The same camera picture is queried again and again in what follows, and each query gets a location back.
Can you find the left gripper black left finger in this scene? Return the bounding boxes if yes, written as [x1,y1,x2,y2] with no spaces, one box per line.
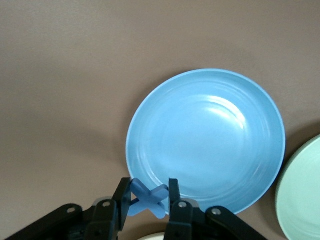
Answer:
[4,177,133,240]

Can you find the blue foam letter x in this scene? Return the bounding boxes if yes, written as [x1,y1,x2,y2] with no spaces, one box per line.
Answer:
[128,177,169,221]

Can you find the green plate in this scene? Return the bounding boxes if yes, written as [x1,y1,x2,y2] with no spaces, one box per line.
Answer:
[275,134,320,240]

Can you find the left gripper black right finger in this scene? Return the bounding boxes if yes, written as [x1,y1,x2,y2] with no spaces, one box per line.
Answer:
[163,177,266,240]

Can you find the blue plate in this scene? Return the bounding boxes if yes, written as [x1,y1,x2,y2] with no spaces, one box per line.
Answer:
[125,68,287,216]

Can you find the beige plate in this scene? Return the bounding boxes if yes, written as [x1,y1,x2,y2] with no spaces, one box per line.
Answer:
[136,232,167,240]

